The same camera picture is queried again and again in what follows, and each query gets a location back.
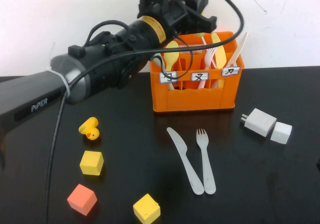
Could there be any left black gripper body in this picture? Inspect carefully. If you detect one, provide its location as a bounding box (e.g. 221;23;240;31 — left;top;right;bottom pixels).
159;0;201;35

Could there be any translucent white plastic knife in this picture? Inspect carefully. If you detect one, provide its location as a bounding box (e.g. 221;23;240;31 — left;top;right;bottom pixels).
166;126;205;196

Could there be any translucent white plastic fork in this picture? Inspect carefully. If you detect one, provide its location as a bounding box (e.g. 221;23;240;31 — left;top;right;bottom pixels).
195;128;217;195

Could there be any orange plastic cutlery holder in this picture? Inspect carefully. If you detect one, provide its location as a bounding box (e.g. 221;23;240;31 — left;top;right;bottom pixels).
149;31;245;114

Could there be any pink plastic fork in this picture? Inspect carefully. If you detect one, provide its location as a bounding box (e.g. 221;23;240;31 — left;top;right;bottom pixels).
198;42;219;89

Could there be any yellow plastic knife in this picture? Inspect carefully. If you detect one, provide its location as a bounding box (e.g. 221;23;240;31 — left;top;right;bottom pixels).
211;32;228;89

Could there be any cream white plastic knife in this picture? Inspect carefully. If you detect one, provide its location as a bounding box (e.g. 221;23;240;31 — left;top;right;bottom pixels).
226;31;249;69

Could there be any yellow plastic spoon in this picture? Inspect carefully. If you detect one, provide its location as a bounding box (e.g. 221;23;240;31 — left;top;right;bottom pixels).
163;40;180;73

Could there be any mint green plastic spoon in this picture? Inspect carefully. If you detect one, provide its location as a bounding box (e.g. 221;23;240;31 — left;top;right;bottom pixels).
151;53;176;91

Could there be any paper label knife character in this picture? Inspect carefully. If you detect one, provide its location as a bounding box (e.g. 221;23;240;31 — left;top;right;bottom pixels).
221;66;241;77

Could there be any paper label fork character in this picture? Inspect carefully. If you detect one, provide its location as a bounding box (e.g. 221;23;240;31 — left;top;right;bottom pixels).
191;71;210;82

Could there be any paper label spoon character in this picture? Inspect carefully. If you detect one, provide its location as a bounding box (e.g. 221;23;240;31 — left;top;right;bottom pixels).
158;70;179;84

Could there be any white power adapter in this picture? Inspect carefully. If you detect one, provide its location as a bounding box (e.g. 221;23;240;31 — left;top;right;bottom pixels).
240;107;278;138

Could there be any white foam cube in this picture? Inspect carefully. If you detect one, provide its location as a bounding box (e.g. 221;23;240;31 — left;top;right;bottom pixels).
270;121;293;145

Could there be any white zip tie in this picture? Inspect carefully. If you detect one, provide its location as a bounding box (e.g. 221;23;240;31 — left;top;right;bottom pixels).
46;66;71;96

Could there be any yellow rubber duck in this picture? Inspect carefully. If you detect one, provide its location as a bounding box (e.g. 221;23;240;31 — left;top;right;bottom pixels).
78;116;101;141

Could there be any yellow foam cube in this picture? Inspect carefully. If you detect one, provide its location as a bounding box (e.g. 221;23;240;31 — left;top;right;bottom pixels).
79;150;105;177
132;193;162;224

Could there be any orange foam cube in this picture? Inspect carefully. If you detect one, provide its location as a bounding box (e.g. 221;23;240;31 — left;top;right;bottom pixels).
66;183;98;217

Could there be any short looped black cable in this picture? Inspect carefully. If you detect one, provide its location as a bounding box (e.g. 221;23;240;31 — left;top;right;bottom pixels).
84;20;131;47

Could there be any long black cable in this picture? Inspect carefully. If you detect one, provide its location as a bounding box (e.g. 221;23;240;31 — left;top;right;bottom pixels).
45;0;245;224

